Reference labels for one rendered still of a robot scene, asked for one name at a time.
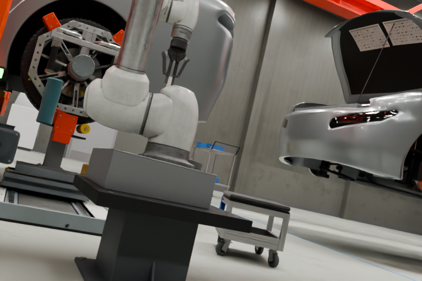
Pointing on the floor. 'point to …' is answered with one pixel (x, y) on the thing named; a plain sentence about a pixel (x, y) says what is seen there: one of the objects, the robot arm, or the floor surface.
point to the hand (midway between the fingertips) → (168, 84)
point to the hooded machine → (24, 121)
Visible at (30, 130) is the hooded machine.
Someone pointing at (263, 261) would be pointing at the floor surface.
